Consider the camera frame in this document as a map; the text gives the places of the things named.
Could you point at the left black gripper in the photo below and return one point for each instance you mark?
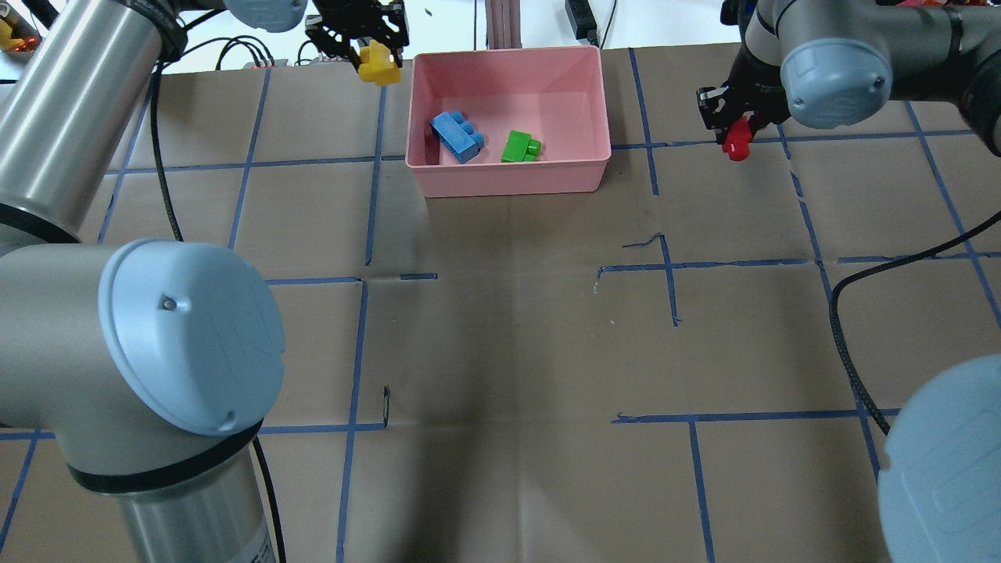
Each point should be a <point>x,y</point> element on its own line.
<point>349,31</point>

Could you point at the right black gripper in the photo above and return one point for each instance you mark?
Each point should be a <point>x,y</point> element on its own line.
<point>743,92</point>

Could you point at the yellow toy block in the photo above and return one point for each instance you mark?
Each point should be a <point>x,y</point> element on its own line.
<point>378,65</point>

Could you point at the red toy block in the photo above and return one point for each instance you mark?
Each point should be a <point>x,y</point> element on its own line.
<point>737,140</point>

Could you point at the blue toy block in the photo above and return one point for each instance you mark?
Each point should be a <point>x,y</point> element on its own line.
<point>462,141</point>

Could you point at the green toy block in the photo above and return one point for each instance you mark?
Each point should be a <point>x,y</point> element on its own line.
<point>521,147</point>

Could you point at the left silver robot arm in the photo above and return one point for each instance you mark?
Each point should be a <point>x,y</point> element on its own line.
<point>153,363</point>

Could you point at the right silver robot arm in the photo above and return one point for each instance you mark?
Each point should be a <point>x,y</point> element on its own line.
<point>883,108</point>

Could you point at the pink plastic box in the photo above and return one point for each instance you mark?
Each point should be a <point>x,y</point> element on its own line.
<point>556,94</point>

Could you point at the black power adapter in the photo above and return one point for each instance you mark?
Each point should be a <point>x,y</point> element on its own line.
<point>582,20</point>

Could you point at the brown paper table mat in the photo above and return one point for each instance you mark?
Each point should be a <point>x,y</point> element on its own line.
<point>643,373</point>

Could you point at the aluminium frame post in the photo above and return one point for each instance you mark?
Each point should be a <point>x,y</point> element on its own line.
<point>503,24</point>

